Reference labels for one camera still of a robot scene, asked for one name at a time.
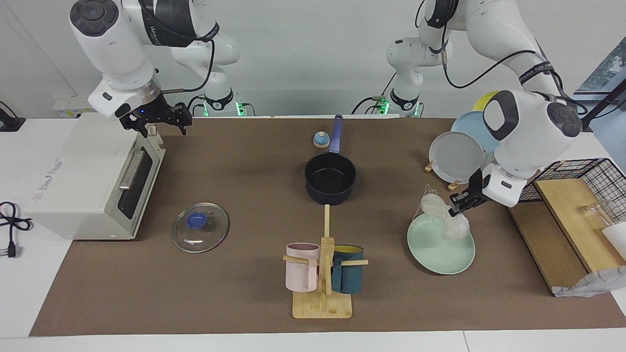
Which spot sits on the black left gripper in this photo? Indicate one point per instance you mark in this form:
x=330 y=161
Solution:
x=477 y=188

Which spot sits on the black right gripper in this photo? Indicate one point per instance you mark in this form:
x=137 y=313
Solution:
x=156 y=113

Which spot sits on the glass lid with blue knob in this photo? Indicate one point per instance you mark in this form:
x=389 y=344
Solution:
x=195 y=221

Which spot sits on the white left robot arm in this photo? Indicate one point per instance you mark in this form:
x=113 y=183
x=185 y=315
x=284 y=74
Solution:
x=528 y=127

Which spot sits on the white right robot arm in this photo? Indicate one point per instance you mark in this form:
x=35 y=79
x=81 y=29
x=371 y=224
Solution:
x=117 y=49

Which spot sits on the wooden plate rack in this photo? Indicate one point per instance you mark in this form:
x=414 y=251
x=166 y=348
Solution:
x=453 y=186

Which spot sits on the grey plate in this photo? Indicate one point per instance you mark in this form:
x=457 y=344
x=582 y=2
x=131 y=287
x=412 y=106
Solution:
x=455 y=156

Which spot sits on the green plate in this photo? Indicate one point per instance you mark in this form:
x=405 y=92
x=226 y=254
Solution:
x=435 y=254

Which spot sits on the light blue plate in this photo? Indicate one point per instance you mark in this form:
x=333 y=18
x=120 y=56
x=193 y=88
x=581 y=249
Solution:
x=469 y=124

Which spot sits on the yellow plate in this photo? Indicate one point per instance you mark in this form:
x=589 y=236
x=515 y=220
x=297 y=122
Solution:
x=484 y=100

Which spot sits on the cream toaster oven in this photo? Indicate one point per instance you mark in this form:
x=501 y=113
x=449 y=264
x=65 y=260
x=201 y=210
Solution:
x=73 y=171

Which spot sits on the dark teal mug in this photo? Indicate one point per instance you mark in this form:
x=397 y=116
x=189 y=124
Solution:
x=349 y=278

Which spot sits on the clear glass cup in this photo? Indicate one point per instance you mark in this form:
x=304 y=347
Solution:
x=599 y=215

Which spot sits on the grey marbled bag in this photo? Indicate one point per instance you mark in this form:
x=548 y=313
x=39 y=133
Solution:
x=596 y=283

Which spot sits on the white cup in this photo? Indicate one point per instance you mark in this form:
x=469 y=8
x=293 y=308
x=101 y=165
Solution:
x=617 y=239

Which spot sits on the black stand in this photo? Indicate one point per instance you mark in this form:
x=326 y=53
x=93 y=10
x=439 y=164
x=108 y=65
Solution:
x=594 y=110

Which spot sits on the brown table mat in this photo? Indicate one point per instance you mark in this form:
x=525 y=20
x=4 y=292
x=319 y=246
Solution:
x=220 y=283

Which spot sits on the wooden mug tree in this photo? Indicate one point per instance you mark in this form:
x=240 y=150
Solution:
x=323 y=308

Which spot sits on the pink mug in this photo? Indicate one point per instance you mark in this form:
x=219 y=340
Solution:
x=298 y=274

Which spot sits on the white wall box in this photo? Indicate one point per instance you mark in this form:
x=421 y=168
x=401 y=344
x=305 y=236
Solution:
x=73 y=105

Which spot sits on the black clamp mount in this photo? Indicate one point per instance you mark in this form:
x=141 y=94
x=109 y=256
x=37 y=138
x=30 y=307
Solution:
x=10 y=124

